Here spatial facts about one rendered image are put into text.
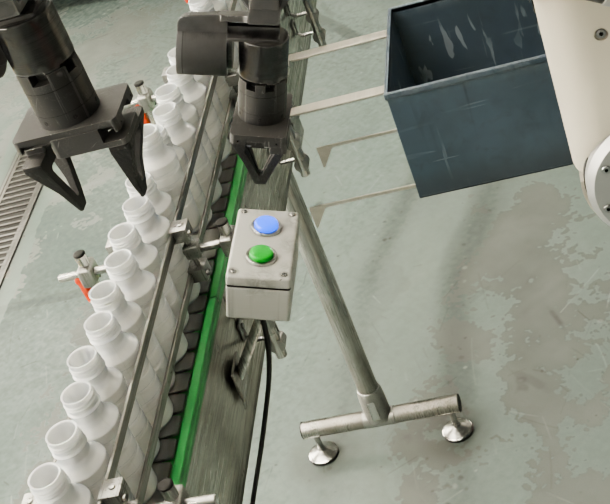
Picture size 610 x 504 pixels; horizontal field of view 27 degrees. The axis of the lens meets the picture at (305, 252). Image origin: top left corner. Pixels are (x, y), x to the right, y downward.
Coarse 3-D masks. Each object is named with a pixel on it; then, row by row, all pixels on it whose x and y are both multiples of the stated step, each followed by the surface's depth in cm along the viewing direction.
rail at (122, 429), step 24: (192, 168) 177; (216, 168) 188; (168, 240) 163; (168, 264) 160; (144, 336) 148; (144, 360) 146; (168, 360) 154; (168, 384) 152; (120, 432) 136; (144, 480) 139
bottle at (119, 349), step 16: (96, 320) 146; (112, 320) 144; (96, 336) 143; (112, 336) 144; (128, 336) 146; (112, 352) 145; (128, 352) 145; (128, 368) 145; (144, 368) 147; (128, 384) 146; (144, 384) 147; (160, 384) 151; (144, 400) 148
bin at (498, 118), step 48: (432, 0) 230; (480, 0) 229; (528, 0) 228; (336, 48) 230; (432, 48) 236; (480, 48) 235; (528, 48) 234; (384, 96) 207; (432, 96) 207; (480, 96) 206; (528, 96) 206; (336, 144) 244; (432, 144) 213; (480, 144) 212; (528, 144) 211; (384, 192) 226; (432, 192) 219
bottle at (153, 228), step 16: (128, 208) 164; (144, 208) 162; (144, 224) 162; (160, 224) 164; (144, 240) 163; (160, 240) 163; (160, 256) 164; (176, 256) 166; (176, 272) 166; (176, 288) 167; (192, 288) 169
